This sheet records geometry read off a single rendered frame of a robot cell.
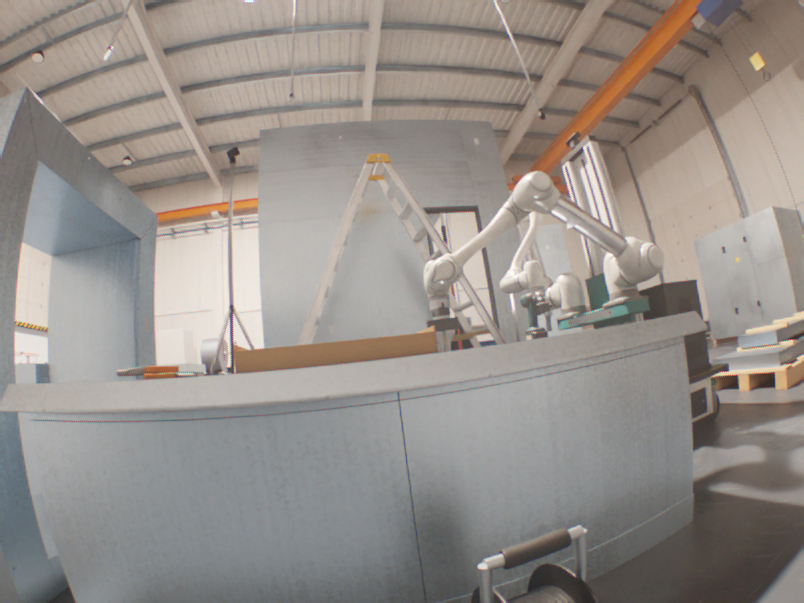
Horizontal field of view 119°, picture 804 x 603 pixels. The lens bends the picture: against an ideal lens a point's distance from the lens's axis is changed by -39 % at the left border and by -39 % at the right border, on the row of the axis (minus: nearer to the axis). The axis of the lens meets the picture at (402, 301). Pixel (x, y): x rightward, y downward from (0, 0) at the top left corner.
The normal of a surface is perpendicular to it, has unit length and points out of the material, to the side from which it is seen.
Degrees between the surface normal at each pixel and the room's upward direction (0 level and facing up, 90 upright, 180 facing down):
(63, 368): 90
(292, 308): 90
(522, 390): 90
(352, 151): 90
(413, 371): 67
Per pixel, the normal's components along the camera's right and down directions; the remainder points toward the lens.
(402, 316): 0.14, -0.18
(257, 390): 0.13, -0.55
